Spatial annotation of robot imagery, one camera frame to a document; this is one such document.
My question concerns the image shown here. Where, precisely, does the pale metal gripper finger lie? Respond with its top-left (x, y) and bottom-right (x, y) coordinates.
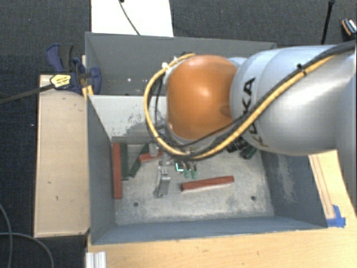
top-left (153, 166), bottom-right (163, 198)
top-left (161, 169), bottom-right (171, 196)

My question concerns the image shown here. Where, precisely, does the short red-brown flat block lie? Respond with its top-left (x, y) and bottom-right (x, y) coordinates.
top-left (138, 149), bottom-right (163, 164)

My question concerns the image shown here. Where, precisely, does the dark green flat block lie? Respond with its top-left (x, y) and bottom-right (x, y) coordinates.
top-left (240, 146), bottom-right (257, 160)
top-left (120, 142), bottom-right (129, 180)
top-left (128, 143), bottom-right (149, 179)

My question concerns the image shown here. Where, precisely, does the grey metal bin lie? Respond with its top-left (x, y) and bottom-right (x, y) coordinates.
top-left (84, 31), bottom-right (329, 246)

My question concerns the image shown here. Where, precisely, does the long red-brown flat block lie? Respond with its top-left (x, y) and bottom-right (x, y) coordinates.
top-left (112, 142), bottom-right (124, 200)

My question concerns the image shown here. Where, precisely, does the pale wood board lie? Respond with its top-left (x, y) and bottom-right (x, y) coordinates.
top-left (33, 74), bottom-right (91, 238)

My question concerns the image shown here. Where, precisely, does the black cylinder on white bracket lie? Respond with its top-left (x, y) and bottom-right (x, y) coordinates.
top-left (226, 137), bottom-right (248, 154)

